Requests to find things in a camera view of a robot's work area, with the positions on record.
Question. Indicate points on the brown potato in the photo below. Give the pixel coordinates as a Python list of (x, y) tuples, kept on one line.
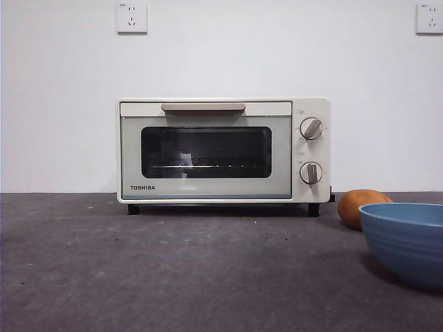
[(349, 211)]

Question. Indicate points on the round beige oven knob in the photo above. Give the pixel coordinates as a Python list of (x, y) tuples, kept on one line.
[(310, 173), (311, 128)]

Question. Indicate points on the blue ribbed bowl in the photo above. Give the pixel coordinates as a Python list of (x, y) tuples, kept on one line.
[(401, 249)]

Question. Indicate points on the white wall socket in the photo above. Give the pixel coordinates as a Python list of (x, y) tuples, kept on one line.
[(431, 19), (131, 19)]

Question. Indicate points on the cream toaster oven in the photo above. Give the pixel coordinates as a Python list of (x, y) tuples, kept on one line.
[(309, 152)]

